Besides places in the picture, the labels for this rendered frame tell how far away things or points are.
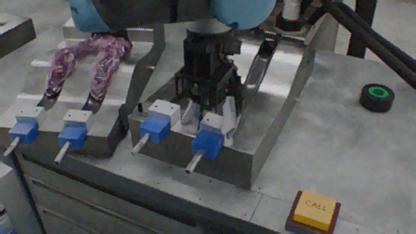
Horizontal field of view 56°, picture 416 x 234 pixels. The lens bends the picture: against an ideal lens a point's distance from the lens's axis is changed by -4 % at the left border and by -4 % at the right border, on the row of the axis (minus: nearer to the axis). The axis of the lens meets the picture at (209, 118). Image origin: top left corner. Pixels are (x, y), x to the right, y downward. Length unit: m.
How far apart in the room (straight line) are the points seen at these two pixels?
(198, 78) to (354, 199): 0.38
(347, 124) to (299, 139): 0.13
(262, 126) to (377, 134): 0.30
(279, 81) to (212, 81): 0.32
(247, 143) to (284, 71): 0.24
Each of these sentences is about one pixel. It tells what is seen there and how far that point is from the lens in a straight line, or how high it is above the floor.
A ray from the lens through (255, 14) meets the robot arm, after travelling 0.45.
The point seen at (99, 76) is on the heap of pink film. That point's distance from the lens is 0.95.
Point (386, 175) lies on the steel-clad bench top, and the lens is 0.87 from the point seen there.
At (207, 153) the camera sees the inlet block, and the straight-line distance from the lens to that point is 0.71.
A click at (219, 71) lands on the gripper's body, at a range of 0.62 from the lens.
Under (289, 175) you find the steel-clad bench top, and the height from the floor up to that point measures 0.80.
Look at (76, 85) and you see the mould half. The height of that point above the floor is 0.87.
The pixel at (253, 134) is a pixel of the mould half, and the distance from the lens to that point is 0.75.
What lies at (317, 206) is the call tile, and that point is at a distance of 0.72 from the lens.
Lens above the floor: 1.36
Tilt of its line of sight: 37 degrees down
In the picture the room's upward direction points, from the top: straight up
